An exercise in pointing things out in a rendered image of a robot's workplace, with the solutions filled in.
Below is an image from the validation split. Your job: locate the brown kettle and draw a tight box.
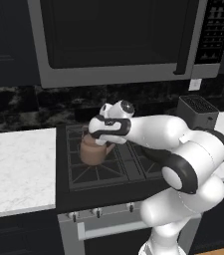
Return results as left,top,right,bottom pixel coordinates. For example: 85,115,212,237
79,126,116,166

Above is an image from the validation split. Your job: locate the grey oven door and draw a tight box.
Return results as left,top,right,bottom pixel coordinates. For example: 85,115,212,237
57,200,203,255

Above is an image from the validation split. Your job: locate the white wall socket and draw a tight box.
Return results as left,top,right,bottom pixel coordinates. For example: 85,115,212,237
188,78,203,92

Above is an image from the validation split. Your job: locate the small stove knob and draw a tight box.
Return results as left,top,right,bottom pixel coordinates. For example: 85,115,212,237
69,211,79,223
125,202,136,213
93,207,104,219

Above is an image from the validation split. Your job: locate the dark microwave door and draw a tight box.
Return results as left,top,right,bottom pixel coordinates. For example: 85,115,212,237
27,0,198,90

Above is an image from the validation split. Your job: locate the grey toaster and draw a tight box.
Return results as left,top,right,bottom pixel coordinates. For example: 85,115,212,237
176,95,220,131

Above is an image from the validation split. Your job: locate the black gas hob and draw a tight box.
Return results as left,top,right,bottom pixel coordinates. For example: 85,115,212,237
55,122,171,214

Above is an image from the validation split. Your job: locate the pale oven door handle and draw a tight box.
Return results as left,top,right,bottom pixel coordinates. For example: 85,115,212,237
77,219,158,241

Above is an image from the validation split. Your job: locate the dark base cupboard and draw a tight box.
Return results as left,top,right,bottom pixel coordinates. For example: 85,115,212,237
188,178,224,255
0,210,66,255

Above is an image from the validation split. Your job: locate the black microwave door handle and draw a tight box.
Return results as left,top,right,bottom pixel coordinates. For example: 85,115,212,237
172,0,199,76

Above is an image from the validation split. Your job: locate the grey microwave oven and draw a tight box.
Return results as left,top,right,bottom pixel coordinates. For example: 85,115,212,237
26,0,224,90

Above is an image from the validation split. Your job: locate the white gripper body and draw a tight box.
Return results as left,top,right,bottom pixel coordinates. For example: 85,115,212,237
95,132,128,146

